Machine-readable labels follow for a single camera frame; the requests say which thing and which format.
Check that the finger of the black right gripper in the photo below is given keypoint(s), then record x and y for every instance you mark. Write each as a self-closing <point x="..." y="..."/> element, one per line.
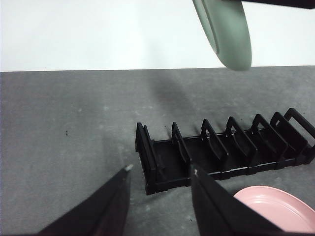
<point x="295" y="3"/>

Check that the green plate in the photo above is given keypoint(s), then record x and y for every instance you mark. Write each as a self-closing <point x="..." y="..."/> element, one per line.
<point x="231" y="37"/>

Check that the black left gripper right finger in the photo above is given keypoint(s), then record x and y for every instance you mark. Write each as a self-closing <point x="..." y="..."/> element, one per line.
<point x="216" y="214"/>

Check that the pink plate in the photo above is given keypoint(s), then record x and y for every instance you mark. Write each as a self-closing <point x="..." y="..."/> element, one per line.
<point x="283" y="199"/>

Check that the black plastic dish rack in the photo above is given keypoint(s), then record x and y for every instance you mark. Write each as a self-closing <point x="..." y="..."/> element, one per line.
<point x="172" y="157"/>

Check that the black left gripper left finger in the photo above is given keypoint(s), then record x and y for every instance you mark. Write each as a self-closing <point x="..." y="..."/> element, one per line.
<point x="103" y="211"/>

